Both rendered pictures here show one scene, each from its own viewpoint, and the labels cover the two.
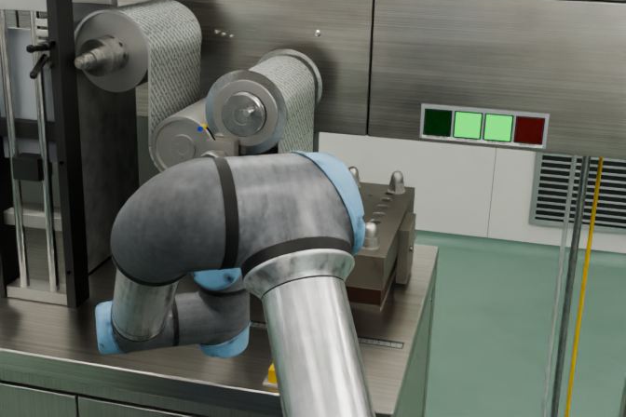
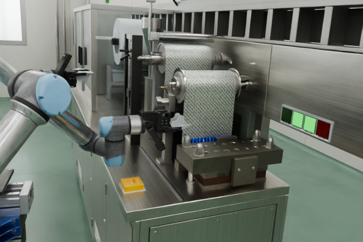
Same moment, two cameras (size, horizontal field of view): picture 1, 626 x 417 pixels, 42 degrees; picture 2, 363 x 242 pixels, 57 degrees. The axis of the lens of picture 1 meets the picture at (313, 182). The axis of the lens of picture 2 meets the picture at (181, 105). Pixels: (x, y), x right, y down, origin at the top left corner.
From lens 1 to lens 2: 115 cm
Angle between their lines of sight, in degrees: 52
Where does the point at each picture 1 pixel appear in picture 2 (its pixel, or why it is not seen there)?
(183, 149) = not seen: hidden behind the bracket
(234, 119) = (173, 87)
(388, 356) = (168, 200)
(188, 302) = (101, 140)
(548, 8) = (338, 57)
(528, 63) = (327, 89)
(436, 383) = not seen: outside the picture
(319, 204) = (29, 87)
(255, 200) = (19, 82)
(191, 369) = (115, 170)
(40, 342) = not seen: hidden behind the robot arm
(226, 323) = (106, 152)
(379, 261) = (192, 160)
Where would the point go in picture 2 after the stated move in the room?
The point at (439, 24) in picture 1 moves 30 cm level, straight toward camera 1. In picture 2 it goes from (292, 62) to (224, 63)
